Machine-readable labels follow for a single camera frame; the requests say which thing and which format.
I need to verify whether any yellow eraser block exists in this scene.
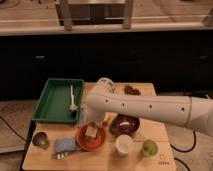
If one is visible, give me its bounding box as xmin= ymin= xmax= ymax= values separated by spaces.
xmin=85 ymin=127 xmax=98 ymax=138

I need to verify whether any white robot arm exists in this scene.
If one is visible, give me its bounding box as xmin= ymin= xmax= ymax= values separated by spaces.
xmin=86 ymin=78 xmax=213 ymax=137

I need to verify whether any red bowl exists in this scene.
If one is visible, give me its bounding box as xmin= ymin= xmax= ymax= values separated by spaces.
xmin=76 ymin=125 xmax=106 ymax=151

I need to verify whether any dark purple bowl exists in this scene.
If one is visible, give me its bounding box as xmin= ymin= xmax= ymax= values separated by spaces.
xmin=109 ymin=114 xmax=140 ymax=136

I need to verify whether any blue sponge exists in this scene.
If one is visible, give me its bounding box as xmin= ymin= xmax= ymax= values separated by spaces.
xmin=54 ymin=137 xmax=76 ymax=153

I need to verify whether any white cup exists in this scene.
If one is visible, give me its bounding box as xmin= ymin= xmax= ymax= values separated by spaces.
xmin=115 ymin=134 xmax=133 ymax=156

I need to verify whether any green plastic tray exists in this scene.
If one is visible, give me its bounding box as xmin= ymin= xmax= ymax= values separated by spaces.
xmin=32 ymin=78 xmax=84 ymax=124

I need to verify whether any metal fork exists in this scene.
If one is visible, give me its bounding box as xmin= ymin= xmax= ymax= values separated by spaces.
xmin=52 ymin=151 xmax=80 ymax=160

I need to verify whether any brown dried food pile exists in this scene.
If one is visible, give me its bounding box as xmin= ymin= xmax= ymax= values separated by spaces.
xmin=124 ymin=85 xmax=141 ymax=95

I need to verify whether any small metal cup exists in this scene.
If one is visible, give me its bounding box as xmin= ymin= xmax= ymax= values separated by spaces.
xmin=32 ymin=132 xmax=49 ymax=149

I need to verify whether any green cup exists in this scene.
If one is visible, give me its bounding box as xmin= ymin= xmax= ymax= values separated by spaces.
xmin=141 ymin=139 xmax=158 ymax=157

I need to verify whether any black power cable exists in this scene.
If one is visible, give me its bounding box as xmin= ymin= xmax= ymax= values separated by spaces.
xmin=169 ymin=129 xmax=201 ymax=171

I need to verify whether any black cable left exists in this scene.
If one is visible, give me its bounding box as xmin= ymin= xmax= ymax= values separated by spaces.
xmin=0 ymin=114 xmax=28 ymax=143

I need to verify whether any wooden chair frame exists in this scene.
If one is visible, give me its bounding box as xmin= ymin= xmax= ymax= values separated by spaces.
xmin=55 ymin=0 xmax=134 ymax=31

